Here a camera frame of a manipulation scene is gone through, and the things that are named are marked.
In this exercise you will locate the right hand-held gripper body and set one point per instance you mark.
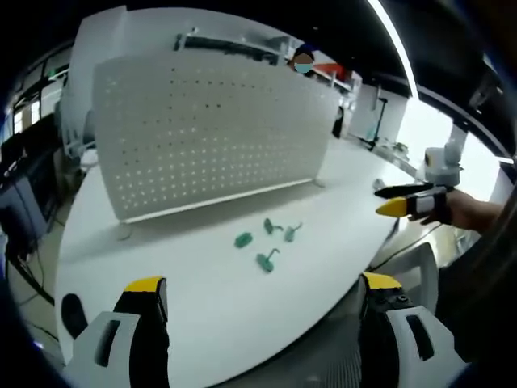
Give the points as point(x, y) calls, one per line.
point(442, 167)

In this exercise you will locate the ceiling light strip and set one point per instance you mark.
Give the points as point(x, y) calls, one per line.
point(398, 48)

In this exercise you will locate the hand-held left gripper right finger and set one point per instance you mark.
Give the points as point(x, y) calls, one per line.
point(408, 331)

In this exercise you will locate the green hook assembly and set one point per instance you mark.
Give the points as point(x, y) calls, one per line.
point(266, 262)
point(290, 233)
point(268, 226)
point(243, 240)

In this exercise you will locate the white partition panel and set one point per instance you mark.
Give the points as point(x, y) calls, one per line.
point(87, 60)

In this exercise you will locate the dark computer monitor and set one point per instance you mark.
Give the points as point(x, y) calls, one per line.
point(24, 190)

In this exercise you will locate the black kick scooter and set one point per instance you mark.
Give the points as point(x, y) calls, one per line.
point(373, 129)

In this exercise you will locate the white perforated mounting plate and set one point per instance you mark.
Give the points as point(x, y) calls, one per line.
point(210, 133)

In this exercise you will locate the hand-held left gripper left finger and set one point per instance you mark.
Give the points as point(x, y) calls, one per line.
point(121, 335)

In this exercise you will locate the person's right hand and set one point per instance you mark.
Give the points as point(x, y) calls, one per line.
point(454, 210)

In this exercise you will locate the person's dark clothing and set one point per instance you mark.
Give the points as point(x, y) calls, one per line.
point(480, 291)

